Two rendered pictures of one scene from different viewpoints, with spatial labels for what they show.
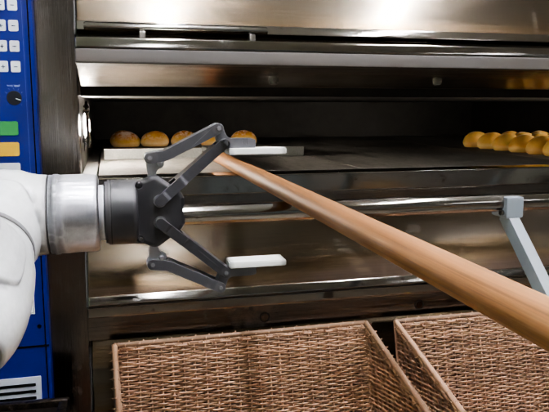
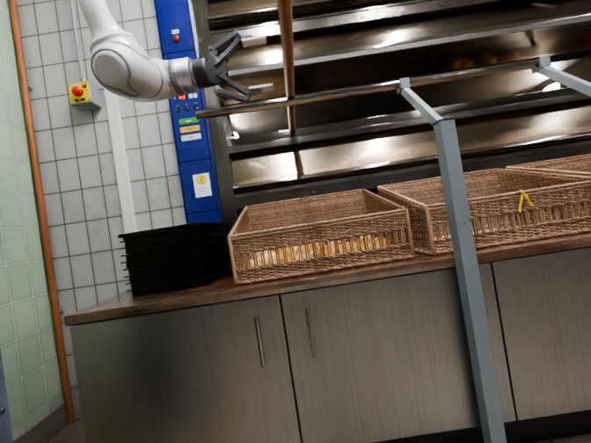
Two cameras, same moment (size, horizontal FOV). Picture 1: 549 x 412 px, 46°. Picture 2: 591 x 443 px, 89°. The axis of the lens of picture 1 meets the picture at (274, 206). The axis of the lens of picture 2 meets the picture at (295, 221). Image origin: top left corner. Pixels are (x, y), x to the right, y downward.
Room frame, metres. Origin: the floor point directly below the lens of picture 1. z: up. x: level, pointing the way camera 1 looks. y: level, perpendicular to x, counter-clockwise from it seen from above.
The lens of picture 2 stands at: (-0.02, -0.22, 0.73)
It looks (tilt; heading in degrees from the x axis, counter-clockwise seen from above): 1 degrees up; 14
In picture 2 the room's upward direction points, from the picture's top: 9 degrees counter-clockwise
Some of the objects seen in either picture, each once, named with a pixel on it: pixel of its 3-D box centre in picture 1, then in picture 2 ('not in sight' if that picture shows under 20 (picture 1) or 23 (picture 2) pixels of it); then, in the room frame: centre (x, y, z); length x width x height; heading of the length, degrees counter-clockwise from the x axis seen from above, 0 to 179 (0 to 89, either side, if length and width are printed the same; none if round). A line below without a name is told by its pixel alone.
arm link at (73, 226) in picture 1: (78, 213); (186, 76); (0.73, 0.22, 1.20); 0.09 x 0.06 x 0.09; 14
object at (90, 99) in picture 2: not in sight; (84, 96); (1.08, 0.95, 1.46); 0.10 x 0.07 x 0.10; 104
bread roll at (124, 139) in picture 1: (125, 139); not in sight; (2.28, 0.52, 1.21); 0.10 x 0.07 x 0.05; 108
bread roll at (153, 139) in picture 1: (154, 138); not in sight; (2.31, 0.42, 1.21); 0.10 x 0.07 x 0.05; 102
